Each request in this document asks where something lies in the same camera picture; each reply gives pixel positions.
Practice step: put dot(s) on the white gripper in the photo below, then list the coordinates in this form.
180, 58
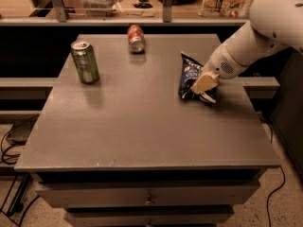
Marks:
220, 65

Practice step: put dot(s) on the colourful snack bag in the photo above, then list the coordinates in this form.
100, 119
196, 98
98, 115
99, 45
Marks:
225, 8

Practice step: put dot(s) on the red soda can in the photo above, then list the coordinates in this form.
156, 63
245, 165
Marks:
136, 39

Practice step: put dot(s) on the grey drawer cabinet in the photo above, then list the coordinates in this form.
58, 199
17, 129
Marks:
127, 151

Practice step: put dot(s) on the blue chip bag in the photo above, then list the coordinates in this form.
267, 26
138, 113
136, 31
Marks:
191, 70

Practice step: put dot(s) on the clear plastic container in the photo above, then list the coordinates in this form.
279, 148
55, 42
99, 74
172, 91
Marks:
100, 8

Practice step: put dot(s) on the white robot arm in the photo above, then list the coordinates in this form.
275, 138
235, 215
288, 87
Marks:
273, 25

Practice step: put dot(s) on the black power adapter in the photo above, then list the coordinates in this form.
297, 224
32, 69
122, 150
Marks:
19, 132

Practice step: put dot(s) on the green soda can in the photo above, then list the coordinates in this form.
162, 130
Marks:
83, 55

